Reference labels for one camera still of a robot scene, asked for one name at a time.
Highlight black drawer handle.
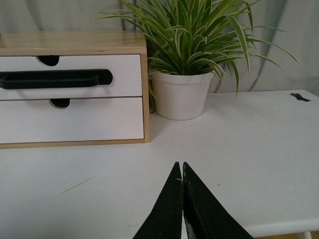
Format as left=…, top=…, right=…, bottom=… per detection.
left=0, top=69, right=113, bottom=90

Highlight white drawer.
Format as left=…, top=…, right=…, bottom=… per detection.
left=0, top=98, right=144, bottom=143
left=0, top=54, right=142, bottom=100

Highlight thin wooden toothpick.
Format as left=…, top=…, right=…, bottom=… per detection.
left=60, top=177, right=94, bottom=195

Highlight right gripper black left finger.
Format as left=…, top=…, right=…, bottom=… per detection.
left=134, top=162, right=183, bottom=239

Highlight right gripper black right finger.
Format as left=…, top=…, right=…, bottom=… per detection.
left=183, top=162, right=252, bottom=239

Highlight black tape scrap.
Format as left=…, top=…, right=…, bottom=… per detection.
left=290, top=93, right=310, bottom=102

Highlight wooden drawer cabinet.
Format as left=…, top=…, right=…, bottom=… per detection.
left=0, top=31, right=150, bottom=148

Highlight green striped spider plant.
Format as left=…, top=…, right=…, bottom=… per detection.
left=96, top=0, right=300, bottom=100

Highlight white plastic plant pot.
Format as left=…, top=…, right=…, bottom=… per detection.
left=151, top=72, right=214, bottom=120

